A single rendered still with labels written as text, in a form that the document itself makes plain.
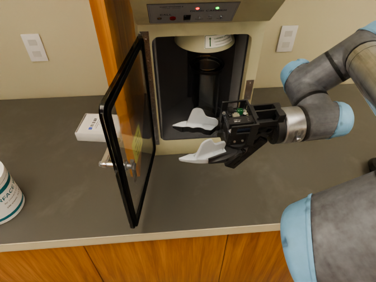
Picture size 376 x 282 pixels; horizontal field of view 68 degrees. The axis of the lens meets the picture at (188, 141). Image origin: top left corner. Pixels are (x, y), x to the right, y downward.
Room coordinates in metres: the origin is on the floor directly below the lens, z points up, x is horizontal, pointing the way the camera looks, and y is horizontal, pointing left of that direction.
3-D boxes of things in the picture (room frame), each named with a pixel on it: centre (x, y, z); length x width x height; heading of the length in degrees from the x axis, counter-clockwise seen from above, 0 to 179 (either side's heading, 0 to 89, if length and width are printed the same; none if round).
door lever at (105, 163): (0.45, 0.17, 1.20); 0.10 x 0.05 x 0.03; 174
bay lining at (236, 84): (0.82, -0.03, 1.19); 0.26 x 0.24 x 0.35; 95
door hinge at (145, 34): (0.68, 0.11, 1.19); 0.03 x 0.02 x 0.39; 95
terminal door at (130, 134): (0.51, 0.13, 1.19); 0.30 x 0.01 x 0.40; 174
